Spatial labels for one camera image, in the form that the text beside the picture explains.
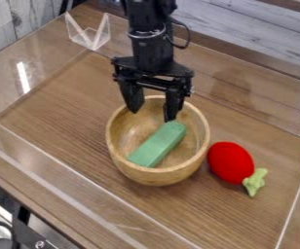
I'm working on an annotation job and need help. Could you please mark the black table leg bracket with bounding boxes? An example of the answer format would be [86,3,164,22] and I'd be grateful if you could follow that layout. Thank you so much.
[13,205,63,249]

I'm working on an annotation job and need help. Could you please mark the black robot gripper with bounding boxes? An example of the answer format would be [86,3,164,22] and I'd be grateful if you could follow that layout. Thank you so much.
[110,28,196,124]

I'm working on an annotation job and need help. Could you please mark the black cable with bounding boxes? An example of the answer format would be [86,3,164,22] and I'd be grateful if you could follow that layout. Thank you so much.
[0,220,21,249]

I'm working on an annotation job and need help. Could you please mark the red plush strawberry toy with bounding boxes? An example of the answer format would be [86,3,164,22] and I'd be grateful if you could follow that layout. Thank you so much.
[208,141,269,197]

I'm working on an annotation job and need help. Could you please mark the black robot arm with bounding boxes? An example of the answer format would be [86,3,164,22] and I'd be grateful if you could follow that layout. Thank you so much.
[111,0,194,122]

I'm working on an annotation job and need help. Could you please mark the clear acrylic corner bracket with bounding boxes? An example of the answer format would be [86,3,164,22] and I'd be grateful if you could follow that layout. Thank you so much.
[65,14,111,52]

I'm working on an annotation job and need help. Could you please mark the green rectangular block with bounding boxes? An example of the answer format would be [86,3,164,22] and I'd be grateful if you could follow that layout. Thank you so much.
[128,122,186,168]

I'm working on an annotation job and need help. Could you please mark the brown wooden bowl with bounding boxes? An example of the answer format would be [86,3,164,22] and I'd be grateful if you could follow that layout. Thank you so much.
[106,95,210,186]

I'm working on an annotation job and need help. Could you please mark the clear acrylic tray walls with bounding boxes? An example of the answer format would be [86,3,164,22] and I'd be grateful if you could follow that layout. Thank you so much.
[0,19,300,249]

